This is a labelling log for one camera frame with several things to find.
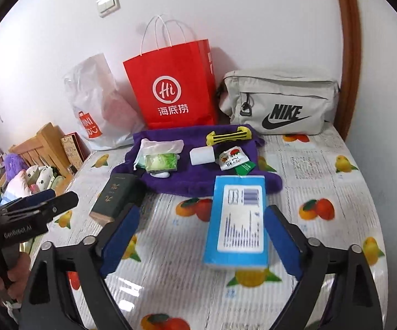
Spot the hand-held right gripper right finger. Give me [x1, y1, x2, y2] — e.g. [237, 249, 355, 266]
[263, 204, 384, 330]

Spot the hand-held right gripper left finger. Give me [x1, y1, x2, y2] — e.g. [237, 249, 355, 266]
[19, 202, 142, 330]

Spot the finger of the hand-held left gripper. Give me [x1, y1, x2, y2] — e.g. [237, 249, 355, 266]
[2, 189, 56, 211]
[0, 191, 79, 221]

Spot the blue white tissue pack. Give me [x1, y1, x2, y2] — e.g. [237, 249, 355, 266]
[202, 175, 271, 269]

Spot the light green tissue pack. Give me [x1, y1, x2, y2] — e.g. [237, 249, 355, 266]
[144, 153, 180, 173]

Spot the white fruit print sachet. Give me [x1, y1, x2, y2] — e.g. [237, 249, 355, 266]
[217, 147, 247, 171]

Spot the white glove with green cuff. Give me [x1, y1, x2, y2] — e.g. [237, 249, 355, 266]
[133, 138, 185, 179]

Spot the person's left hand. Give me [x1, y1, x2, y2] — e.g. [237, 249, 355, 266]
[0, 251, 32, 308]

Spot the spotted white pillow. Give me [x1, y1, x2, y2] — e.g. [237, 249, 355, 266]
[25, 165, 66, 193]

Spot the purple plush toy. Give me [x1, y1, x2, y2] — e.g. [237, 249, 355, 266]
[3, 153, 29, 176]

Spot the dark green gold tin box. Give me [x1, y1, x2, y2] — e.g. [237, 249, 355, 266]
[89, 174, 147, 226]

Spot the fruit print tablecloth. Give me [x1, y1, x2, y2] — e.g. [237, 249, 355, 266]
[30, 132, 389, 330]

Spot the purple towel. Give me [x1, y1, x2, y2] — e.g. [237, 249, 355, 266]
[111, 124, 284, 198]

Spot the white plastic shopping bag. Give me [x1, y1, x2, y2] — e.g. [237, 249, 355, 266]
[63, 53, 147, 151]

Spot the grey waist bag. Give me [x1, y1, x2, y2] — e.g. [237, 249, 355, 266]
[216, 69, 341, 135]

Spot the red paper shopping bag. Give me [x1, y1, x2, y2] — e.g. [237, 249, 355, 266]
[123, 14, 218, 130]

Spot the white wall light switch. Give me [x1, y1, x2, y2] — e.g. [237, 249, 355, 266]
[96, 0, 121, 16]

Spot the brown wooden door frame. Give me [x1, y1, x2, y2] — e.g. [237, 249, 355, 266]
[332, 0, 362, 141]

